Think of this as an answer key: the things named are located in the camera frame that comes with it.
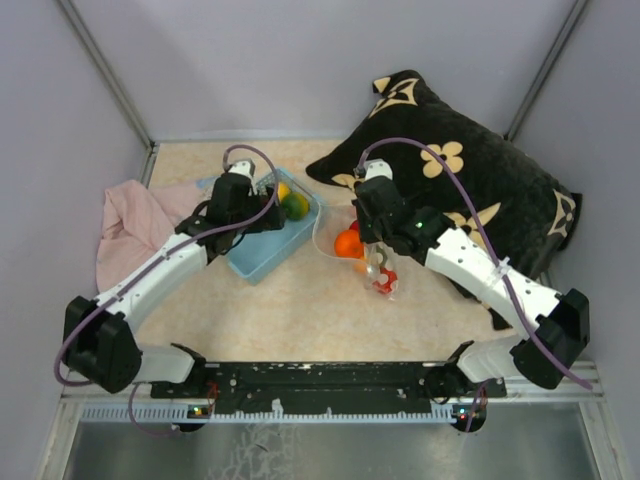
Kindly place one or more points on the white slotted cable duct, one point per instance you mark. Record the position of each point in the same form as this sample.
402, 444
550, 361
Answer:
157, 412

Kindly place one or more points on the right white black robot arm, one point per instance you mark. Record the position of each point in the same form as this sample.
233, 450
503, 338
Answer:
552, 329

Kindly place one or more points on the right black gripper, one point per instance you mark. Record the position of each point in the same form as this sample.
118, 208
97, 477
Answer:
366, 236

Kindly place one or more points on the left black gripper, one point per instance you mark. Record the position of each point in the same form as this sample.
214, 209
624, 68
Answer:
274, 220

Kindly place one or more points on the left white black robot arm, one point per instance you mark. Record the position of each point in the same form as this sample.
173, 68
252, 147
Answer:
99, 334

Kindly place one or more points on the green orange mango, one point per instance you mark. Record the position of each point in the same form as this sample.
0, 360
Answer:
362, 266

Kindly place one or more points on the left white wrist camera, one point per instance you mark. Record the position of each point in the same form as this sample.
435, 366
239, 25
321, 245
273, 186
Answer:
244, 167

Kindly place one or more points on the black floral pillow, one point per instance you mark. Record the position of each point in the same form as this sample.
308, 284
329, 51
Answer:
489, 188

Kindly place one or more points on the yellow lemon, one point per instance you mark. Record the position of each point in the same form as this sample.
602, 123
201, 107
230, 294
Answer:
282, 191

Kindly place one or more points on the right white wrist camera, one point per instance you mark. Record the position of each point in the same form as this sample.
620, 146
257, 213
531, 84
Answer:
371, 169

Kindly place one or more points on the orange fruit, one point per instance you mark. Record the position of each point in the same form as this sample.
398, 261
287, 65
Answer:
347, 244

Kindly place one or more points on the clear dotted zip bag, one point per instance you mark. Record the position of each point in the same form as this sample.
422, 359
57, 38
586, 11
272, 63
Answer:
333, 219

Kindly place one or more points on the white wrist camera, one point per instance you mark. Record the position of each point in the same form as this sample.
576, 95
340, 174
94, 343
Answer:
244, 167
371, 169

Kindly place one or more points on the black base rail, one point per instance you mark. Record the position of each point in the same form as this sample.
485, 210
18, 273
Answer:
318, 388

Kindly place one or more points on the green yellow mango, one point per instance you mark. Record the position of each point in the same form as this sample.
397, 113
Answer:
295, 206

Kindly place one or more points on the pink cloth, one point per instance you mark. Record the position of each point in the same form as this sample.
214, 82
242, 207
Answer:
137, 221

